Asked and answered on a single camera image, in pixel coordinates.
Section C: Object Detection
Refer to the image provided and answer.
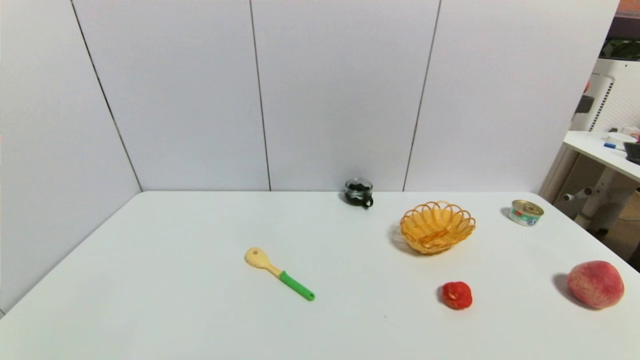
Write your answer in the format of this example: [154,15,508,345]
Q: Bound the yellow spoon with green handle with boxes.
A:
[244,247,316,302]

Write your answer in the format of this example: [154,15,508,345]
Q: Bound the white pegboard panel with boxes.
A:
[571,58,640,134]

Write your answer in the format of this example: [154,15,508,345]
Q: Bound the dark green shelf item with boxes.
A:
[599,39,640,62]

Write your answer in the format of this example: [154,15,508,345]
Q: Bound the pink red peach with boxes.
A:
[567,260,625,309]

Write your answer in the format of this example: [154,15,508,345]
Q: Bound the red tomato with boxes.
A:
[441,281,473,310]

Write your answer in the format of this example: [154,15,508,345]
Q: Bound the yellow woven plastic basket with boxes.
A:
[400,201,476,255]

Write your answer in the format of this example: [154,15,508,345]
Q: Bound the small tin can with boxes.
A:
[509,199,545,227]

